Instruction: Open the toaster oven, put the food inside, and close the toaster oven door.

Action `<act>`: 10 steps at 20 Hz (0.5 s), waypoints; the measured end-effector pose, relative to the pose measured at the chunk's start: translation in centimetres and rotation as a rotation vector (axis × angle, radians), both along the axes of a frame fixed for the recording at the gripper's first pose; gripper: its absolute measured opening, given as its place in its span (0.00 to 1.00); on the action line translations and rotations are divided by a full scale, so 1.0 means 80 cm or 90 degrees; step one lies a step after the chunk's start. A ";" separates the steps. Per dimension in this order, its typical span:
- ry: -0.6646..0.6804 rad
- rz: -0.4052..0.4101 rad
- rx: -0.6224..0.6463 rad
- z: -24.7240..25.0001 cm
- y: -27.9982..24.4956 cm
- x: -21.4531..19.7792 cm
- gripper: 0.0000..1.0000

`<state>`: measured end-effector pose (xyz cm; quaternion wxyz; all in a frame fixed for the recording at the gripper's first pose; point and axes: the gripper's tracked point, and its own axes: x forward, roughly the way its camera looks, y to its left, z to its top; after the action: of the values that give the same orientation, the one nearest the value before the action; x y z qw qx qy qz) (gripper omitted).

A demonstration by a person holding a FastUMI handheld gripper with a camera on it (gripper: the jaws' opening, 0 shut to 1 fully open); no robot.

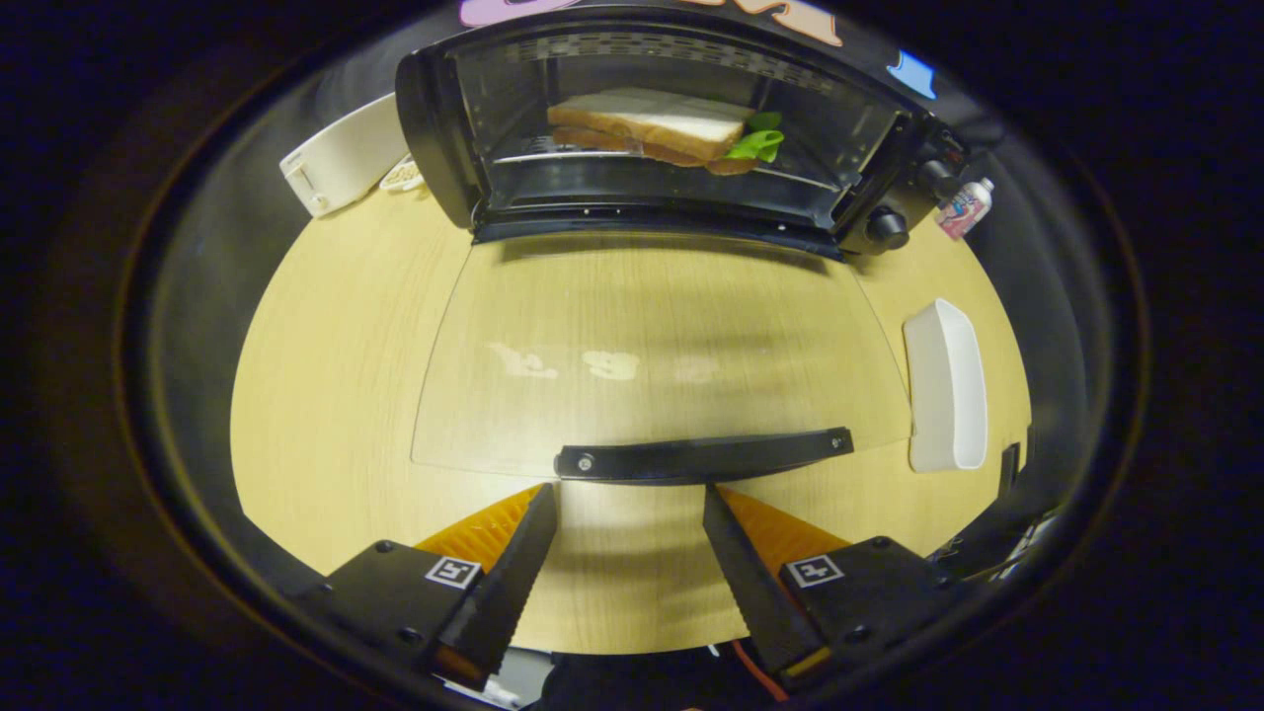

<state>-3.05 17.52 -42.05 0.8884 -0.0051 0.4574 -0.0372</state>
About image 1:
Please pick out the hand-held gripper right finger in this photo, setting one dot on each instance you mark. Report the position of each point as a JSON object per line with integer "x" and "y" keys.
{"x": 750, "y": 592}

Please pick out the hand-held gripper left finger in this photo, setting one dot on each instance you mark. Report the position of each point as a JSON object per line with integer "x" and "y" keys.
{"x": 513, "y": 583}

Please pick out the black toaster oven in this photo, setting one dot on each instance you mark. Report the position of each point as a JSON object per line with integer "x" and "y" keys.
{"x": 434, "y": 138}

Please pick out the lettuce sandwich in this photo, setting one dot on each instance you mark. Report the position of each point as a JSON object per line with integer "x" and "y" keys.
{"x": 652, "y": 118}

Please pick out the white pop-up toaster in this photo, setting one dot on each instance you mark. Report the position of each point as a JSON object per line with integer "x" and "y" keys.
{"x": 341, "y": 163}

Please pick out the white plastic tray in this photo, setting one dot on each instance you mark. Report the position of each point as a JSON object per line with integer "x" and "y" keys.
{"x": 948, "y": 395}

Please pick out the small white snack dish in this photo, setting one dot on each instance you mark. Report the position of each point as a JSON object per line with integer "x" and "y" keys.
{"x": 403, "y": 176}

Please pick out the small white pink-label bottle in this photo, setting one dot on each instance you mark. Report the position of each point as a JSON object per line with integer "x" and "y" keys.
{"x": 963, "y": 209}

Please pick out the black backdrop cloth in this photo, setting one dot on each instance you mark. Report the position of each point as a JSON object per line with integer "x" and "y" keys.
{"x": 859, "y": 54}

